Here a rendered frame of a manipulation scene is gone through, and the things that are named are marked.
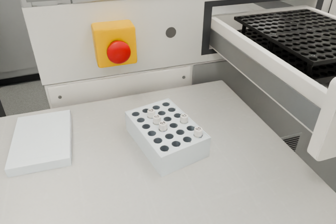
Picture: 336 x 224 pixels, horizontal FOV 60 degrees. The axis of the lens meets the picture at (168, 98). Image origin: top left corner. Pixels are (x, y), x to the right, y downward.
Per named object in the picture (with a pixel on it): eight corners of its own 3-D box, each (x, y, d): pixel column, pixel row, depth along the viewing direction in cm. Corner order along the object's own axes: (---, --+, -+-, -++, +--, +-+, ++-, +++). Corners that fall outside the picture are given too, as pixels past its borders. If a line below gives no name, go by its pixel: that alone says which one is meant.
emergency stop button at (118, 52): (132, 63, 50) (130, 41, 48) (109, 67, 49) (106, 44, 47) (128, 56, 52) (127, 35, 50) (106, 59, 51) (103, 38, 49)
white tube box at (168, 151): (209, 156, 44) (211, 137, 42) (161, 177, 41) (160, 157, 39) (168, 115, 54) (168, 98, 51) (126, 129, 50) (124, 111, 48)
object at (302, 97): (459, 105, 43) (483, 68, 40) (318, 141, 36) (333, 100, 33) (286, 23, 75) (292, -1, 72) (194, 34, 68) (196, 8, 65)
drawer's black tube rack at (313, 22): (390, 82, 48) (407, 46, 45) (302, 101, 44) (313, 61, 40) (299, 37, 66) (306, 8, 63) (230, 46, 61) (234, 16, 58)
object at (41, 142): (71, 165, 43) (69, 157, 42) (7, 177, 41) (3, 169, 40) (71, 116, 53) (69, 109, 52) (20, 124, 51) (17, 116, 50)
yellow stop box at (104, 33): (138, 65, 53) (136, 27, 49) (98, 71, 51) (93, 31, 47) (132, 54, 57) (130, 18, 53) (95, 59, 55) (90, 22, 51)
